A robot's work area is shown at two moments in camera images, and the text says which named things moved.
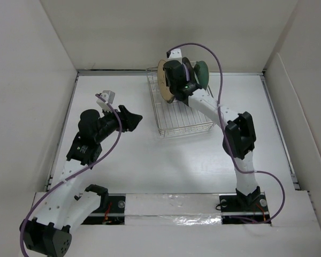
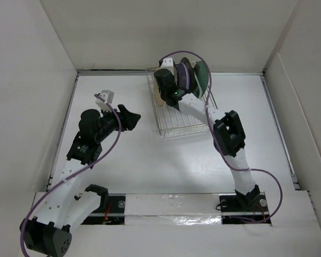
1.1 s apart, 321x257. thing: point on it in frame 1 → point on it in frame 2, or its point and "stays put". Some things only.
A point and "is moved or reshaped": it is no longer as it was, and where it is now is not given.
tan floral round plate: (163, 87) is moved or reshaped
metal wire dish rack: (172, 118) stays put
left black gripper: (129, 120) stays put
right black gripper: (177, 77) → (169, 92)
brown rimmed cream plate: (190, 69) stays put
